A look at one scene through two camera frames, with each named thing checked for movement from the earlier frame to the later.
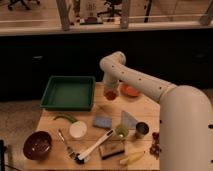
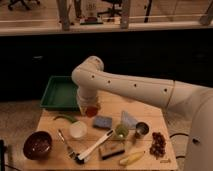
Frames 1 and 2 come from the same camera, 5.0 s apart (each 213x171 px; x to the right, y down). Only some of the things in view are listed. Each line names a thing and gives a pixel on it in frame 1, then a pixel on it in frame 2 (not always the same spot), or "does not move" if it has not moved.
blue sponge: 103,122 does not move
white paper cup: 78,129 does not move
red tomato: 110,95 to 91,111
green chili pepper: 62,116 does not move
